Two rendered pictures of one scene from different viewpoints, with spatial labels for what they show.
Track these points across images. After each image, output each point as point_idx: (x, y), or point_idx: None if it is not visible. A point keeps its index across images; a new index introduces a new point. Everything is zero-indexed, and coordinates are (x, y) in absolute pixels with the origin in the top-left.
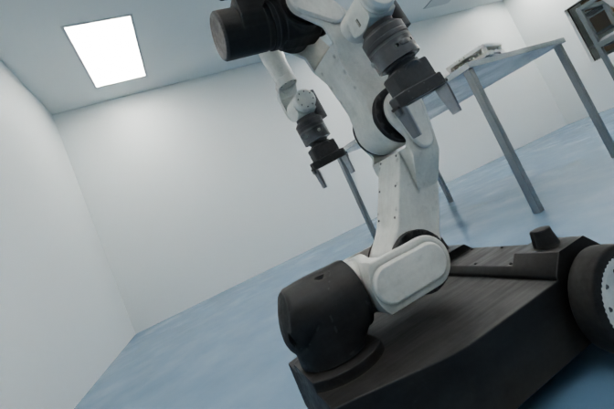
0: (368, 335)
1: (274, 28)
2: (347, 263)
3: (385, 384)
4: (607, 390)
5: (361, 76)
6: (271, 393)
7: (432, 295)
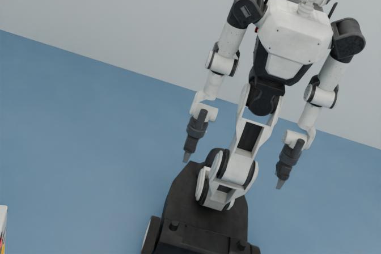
0: None
1: None
2: None
3: (182, 169)
4: None
5: (233, 138)
6: (278, 203)
7: (213, 216)
